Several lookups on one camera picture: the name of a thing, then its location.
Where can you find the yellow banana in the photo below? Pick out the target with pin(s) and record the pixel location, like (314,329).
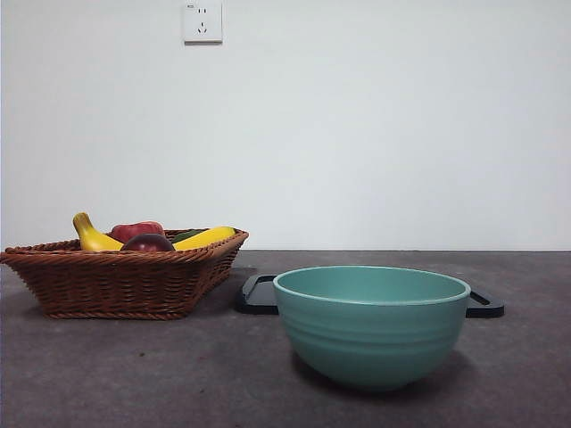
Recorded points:
(96,241)

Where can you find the dark red plum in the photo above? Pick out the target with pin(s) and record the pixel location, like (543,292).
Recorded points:
(149,243)

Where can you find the green avocado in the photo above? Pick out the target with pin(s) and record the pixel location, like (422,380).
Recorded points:
(185,235)

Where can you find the brown wicker basket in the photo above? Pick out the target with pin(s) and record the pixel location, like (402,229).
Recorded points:
(116,281)

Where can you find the red apple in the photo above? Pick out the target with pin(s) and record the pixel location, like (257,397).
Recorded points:
(134,229)

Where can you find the white wall socket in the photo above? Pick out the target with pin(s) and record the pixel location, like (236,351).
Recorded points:
(203,22)

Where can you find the teal ribbed bowl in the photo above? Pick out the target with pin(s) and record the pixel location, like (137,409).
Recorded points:
(372,339)

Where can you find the black rectangular tray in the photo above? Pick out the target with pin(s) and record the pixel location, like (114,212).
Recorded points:
(254,304)

